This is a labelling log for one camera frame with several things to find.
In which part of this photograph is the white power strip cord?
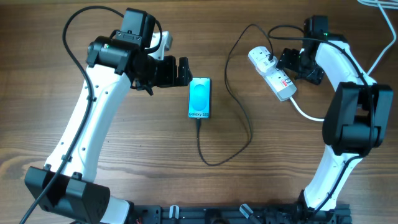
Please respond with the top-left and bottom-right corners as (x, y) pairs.
(289, 0), (398, 123)

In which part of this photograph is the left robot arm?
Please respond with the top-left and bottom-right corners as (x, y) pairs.
(24, 8), (192, 223)

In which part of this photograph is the smartphone with cyan screen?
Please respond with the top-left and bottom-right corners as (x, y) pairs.
(188, 78), (211, 119)

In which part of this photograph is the black USB charging cable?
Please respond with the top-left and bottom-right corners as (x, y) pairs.
(195, 23), (275, 167)

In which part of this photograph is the white charger adapter plug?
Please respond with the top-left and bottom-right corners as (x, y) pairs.
(255, 58), (276, 77)

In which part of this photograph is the white power strip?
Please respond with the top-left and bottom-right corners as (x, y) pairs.
(248, 46), (297, 101)

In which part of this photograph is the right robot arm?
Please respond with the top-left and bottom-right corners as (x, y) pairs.
(277, 16), (393, 223)

